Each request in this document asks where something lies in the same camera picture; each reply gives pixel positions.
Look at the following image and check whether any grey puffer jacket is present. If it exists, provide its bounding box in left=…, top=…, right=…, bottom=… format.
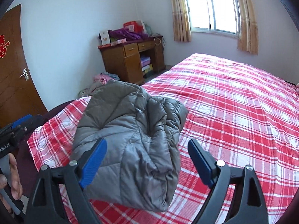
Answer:
left=71, top=81, right=188, bottom=212

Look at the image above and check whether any pink clothes pile on floor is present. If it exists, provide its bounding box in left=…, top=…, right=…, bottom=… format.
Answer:
left=78, top=72, right=120, bottom=98

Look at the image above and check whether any person's left hand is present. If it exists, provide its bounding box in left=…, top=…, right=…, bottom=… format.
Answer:
left=1, top=153, right=23, bottom=214

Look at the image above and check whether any brown wooden door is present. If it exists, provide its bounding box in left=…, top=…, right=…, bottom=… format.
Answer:
left=0, top=5, right=47, bottom=127

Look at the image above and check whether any red plaid bed sheet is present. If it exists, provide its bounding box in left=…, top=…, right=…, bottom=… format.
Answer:
left=27, top=52, right=299, bottom=224

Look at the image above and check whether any brown wooden desk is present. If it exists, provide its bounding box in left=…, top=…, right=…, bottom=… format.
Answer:
left=99, top=35, right=166, bottom=85

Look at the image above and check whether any white gift box on desk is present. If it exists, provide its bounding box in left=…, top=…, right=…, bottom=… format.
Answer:
left=98, top=30, right=110, bottom=46

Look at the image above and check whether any purple box in desk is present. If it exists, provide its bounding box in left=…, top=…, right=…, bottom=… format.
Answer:
left=140, top=56, right=151, bottom=67

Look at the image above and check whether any purple garment on desk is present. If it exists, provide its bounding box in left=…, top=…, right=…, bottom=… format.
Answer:
left=108, top=28, right=149, bottom=41

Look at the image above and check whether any right beige curtain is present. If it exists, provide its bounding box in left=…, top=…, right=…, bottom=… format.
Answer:
left=238, top=0, right=258, bottom=55

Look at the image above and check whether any beige curtain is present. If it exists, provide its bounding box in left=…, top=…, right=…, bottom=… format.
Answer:
left=171, top=0, right=192, bottom=43
left=238, top=0, right=258, bottom=55

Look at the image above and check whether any red box on desk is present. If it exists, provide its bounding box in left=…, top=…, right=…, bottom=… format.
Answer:
left=123, top=21, right=143, bottom=33

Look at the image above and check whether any left beige curtain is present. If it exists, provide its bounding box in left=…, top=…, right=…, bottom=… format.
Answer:
left=171, top=0, right=192, bottom=43

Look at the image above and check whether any silver door handle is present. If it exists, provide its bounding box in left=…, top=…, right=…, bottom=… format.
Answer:
left=19, top=68, right=30, bottom=81

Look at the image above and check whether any window with white frame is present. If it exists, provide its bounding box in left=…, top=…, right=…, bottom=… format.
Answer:
left=186, top=0, right=240, bottom=37

